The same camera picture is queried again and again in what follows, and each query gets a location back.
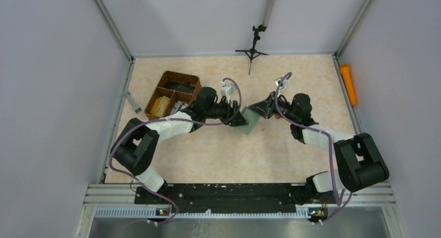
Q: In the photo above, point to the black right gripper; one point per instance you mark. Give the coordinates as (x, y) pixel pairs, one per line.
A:
(270, 105)

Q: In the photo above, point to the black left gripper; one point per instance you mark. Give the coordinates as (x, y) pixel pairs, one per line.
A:
(233, 113)

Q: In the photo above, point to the green leather card holder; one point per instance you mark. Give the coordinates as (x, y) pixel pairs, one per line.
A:
(251, 117)

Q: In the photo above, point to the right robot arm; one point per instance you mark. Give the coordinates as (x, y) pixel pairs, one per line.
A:
(359, 161)

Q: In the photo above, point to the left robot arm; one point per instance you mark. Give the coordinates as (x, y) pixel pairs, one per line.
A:
(136, 145)

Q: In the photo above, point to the black mini tripod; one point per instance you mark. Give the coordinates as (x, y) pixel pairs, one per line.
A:
(252, 53)

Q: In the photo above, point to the brown woven divided basket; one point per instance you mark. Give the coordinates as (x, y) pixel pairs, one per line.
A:
(174, 87)

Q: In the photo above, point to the yellow item in basket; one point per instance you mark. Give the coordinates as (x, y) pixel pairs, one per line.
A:
(160, 105)

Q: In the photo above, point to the grey small tool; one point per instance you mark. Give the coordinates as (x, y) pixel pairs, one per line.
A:
(136, 107)

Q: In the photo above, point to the grey pole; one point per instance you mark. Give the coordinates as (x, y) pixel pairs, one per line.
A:
(267, 13)

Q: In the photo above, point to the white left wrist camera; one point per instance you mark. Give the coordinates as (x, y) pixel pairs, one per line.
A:
(228, 89)

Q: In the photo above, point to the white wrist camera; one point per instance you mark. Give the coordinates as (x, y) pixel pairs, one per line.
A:
(228, 89)
(282, 83)

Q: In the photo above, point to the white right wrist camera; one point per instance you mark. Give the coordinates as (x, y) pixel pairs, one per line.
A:
(282, 83)

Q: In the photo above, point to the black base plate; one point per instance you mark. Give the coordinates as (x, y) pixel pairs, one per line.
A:
(234, 198)

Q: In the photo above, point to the orange cylindrical handle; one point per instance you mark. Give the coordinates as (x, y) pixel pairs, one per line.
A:
(345, 72)

